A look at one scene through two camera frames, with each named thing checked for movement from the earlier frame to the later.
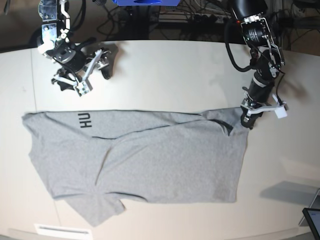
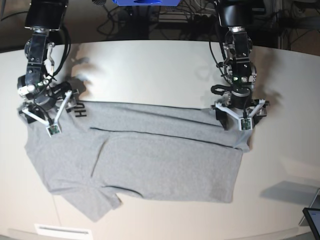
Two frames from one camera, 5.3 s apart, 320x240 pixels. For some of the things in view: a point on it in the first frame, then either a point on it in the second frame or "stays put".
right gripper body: (259, 89) to (240, 104)
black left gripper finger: (108, 55) to (72, 102)
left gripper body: (70, 55) to (47, 96)
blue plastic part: (147, 2) stays put
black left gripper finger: (64, 84) to (30, 118)
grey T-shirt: (97, 160) stays put
